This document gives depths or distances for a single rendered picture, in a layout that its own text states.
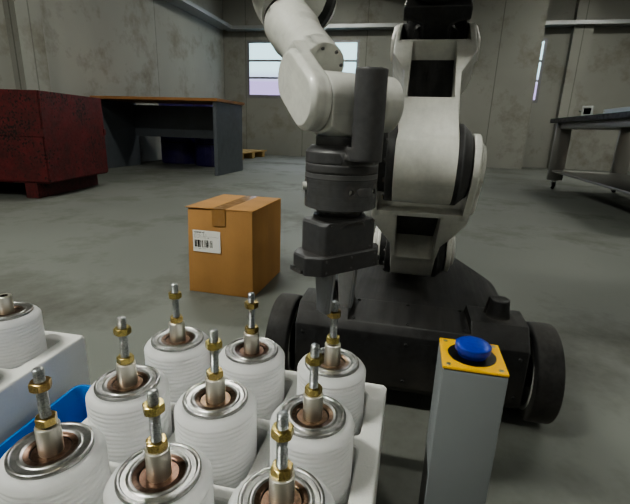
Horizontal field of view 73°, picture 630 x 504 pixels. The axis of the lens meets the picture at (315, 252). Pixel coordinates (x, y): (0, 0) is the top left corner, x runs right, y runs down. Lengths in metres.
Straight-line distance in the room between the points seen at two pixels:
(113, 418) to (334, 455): 0.26
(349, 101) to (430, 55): 0.49
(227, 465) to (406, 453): 0.42
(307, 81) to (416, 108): 0.37
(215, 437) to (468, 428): 0.28
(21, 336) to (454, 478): 0.68
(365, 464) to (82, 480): 0.30
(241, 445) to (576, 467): 0.63
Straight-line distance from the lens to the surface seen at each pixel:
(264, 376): 0.61
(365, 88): 0.46
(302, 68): 0.50
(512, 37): 8.33
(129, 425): 0.57
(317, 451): 0.48
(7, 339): 0.85
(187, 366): 0.65
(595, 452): 1.02
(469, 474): 0.59
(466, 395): 0.53
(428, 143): 0.75
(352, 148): 0.47
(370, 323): 0.88
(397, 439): 0.90
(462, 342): 0.53
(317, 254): 0.51
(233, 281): 1.47
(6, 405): 0.81
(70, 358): 0.89
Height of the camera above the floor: 0.56
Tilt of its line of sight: 16 degrees down
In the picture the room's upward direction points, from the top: 2 degrees clockwise
